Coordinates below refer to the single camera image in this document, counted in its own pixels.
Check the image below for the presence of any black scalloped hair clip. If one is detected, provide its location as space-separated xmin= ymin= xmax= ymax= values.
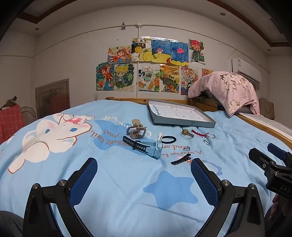
xmin=171 ymin=153 xmax=191 ymax=165

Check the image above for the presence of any red plaid cloth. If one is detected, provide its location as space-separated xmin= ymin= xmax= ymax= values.
xmin=0 ymin=105 xmax=25 ymax=144

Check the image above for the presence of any khaki hanging jacket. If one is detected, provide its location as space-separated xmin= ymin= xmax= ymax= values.
xmin=260 ymin=98 xmax=275 ymax=119

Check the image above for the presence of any white air conditioner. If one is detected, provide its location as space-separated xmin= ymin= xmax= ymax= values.
xmin=231 ymin=58 xmax=262 ymax=83

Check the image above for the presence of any white wall conduit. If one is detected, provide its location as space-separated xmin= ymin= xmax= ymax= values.
xmin=119 ymin=21 xmax=144 ymax=99

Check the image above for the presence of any white mattress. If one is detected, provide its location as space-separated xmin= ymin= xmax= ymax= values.
xmin=238 ymin=107 xmax=292 ymax=137

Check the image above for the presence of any blue claw hair clip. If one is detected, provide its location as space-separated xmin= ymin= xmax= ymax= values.
xmin=123 ymin=135 xmax=163 ymax=159

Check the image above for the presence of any pink floral cloth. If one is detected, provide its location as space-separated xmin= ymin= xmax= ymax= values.
xmin=188 ymin=71 xmax=261 ymax=117

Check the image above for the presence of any grey cardboard box tray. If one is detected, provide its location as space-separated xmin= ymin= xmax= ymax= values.
xmin=148 ymin=99 xmax=216 ymax=128

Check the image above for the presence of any wooden bed frame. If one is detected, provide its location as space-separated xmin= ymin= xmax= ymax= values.
xmin=105 ymin=97 xmax=292 ymax=147

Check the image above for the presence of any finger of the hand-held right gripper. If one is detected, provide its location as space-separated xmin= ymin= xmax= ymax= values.
xmin=249 ymin=148 xmax=277 ymax=176
xmin=267 ymin=143 xmax=292 ymax=163

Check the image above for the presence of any black hair tie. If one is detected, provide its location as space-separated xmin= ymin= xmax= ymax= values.
xmin=161 ymin=135 xmax=177 ymax=144

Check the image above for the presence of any blue cartoon printed blanket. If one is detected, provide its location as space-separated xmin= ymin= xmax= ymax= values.
xmin=0 ymin=100 xmax=292 ymax=237

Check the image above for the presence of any dark grey bundle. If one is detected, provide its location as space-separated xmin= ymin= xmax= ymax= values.
xmin=192 ymin=89 xmax=229 ymax=111

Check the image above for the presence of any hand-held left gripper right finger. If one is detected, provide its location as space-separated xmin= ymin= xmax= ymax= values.
xmin=190 ymin=158 xmax=266 ymax=237

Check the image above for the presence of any group of colourful wall drawings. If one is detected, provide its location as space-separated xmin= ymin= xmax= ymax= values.
xmin=96 ymin=36 xmax=214 ymax=96

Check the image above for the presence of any brown wooden door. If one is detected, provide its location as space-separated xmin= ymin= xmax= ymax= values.
xmin=35 ymin=79 xmax=70 ymax=119

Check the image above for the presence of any beige hair claw clip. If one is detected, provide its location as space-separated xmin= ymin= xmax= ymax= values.
xmin=126 ymin=119 xmax=147 ymax=140

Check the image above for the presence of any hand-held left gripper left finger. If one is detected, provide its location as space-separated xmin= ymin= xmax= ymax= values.
xmin=23 ymin=157 xmax=98 ymax=237

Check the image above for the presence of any round metal wire frame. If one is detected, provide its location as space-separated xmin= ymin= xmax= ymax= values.
xmin=20 ymin=106 xmax=37 ymax=125

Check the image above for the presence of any person's right hand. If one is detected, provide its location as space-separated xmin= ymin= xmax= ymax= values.
xmin=271 ymin=195 xmax=285 ymax=213

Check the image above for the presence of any red hair clip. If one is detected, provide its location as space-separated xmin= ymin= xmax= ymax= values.
xmin=191 ymin=129 xmax=207 ymax=138

